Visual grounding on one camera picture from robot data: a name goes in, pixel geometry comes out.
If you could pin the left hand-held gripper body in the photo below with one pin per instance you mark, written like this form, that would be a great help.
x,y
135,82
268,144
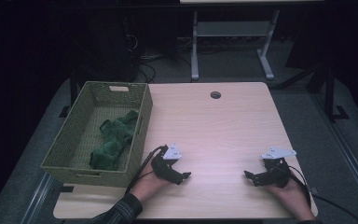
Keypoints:
x,y
164,166

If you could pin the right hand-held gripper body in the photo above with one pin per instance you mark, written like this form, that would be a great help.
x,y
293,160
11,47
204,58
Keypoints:
x,y
276,174

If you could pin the dark green fleece garment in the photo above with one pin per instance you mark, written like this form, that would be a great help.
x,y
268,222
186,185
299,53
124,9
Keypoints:
x,y
112,140

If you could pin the green woven basket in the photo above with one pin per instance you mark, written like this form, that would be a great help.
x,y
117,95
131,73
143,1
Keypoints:
x,y
74,161

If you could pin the person's left hand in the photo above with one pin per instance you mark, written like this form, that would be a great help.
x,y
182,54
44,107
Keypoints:
x,y
147,186

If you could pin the person's right hand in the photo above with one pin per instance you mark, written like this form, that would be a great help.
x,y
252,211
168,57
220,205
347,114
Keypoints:
x,y
292,199

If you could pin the grey tape strip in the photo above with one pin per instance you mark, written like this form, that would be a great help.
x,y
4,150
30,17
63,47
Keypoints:
x,y
313,189

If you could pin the black metal stand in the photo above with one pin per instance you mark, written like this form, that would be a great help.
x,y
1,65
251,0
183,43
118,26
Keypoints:
x,y
329,93

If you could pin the black stand leg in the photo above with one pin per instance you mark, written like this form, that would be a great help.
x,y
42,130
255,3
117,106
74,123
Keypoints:
x,y
73,90

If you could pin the black table bracket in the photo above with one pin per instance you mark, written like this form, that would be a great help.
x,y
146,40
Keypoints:
x,y
65,188

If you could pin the grey metal table frame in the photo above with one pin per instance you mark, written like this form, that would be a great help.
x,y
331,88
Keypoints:
x,y
233,28

